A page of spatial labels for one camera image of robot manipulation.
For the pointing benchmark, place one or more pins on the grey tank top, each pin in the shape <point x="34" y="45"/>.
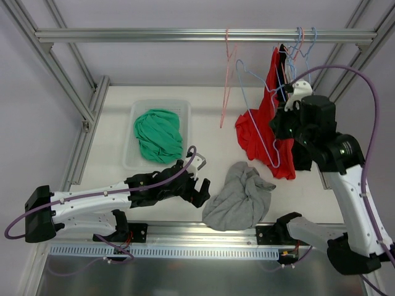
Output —
<point x="243" y="201"/>

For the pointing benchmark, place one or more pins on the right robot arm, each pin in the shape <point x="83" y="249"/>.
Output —
<point x="365" y="244"/>

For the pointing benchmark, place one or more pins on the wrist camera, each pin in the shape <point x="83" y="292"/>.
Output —
<point x="301" y="88"/>
<point x="199" y="161"/>

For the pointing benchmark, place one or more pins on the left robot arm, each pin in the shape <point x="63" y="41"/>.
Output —
<point x="101" y="212"/>

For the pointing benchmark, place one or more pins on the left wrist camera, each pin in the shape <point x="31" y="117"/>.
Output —
<point x="199" y="161"/>

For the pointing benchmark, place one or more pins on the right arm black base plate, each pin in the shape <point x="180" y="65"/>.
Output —
<point x="273" y="235"/>

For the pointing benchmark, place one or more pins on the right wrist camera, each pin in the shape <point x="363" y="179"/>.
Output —
<point x="301" y="88"/>

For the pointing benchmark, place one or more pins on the white plastic basket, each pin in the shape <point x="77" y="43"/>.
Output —
<point x="132" y="159"/>

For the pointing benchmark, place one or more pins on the aluminium frame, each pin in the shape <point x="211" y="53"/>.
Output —
<point x="41" y="42"/>

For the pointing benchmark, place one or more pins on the pink wire hanger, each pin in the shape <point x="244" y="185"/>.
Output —
<point x="231" y="54"/>
<point x="297" y="47"/>

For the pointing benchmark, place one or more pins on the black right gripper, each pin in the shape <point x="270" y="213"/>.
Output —
<point x="278" y="124"/>

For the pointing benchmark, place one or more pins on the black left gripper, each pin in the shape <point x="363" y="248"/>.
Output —
<point x="191" y="189"/>

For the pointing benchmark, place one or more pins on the white slotted cable duct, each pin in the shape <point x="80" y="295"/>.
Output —
<point x="147" y="251"/>

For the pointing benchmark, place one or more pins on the red tank top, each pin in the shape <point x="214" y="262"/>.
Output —
<point x="257" y="139"/>

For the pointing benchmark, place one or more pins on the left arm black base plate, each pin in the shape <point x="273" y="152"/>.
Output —
<point x="128" y="232"/>

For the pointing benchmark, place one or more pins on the black tank top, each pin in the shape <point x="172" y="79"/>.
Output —
<point x="301" y="159"/>

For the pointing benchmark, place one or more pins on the green tank top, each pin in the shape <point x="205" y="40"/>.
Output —
<point x="158" y="135"/>

